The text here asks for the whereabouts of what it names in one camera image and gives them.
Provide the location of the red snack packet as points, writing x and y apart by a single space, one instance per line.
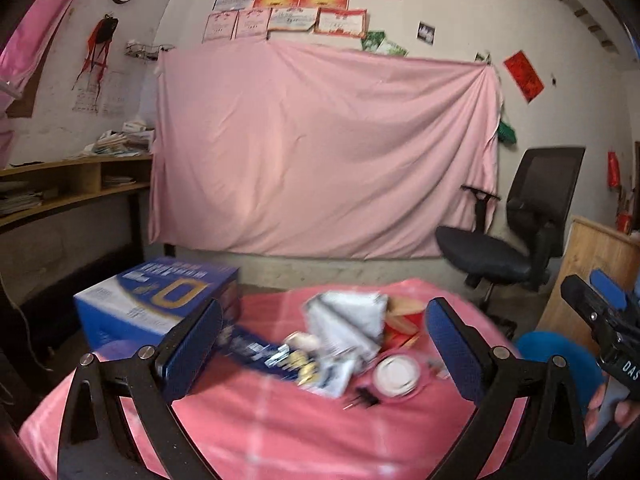
402 327

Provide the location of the blue plastic basin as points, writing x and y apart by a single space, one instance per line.
575 355

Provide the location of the wooden cabinet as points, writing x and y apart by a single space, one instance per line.
595 250

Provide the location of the red hanging pouch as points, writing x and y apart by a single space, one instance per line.
613 167

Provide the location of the person's right hand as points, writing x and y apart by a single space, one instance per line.
597 410

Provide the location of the red tassel wall ornament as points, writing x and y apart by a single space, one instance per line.
102 35

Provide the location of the stack of papers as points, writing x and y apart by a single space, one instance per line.
125 140
22 200

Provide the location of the white round lid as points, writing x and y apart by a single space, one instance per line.
396 376

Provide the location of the small black wall photo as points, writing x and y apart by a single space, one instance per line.
425 32

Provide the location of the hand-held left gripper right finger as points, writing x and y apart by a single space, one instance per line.
452 350

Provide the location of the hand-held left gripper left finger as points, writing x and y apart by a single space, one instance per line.
192 355

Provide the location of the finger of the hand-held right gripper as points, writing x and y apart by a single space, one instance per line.
582 300
607 287

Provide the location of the pink hanging sheet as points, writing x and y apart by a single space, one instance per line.
320 150

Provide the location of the dark blue flat packet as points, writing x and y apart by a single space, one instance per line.
255 352

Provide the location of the red can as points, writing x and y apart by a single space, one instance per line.
624 222

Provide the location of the white crumpled packet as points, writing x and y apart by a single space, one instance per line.
337 375

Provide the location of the red wall paper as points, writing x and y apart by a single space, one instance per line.
523 76

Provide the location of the blue cardboard box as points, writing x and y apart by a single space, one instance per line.
150 290

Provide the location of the group of wall certificates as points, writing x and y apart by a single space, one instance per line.
290 20

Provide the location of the yellow foil wrapper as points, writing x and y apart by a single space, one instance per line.
306 367

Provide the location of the pink curtain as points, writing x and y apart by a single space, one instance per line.
30 45

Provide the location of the pink checked cloth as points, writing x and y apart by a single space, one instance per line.
280 425

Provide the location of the wooden shelf desk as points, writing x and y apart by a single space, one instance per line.
90 177

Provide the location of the black office chair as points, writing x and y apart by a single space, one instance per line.
545 180

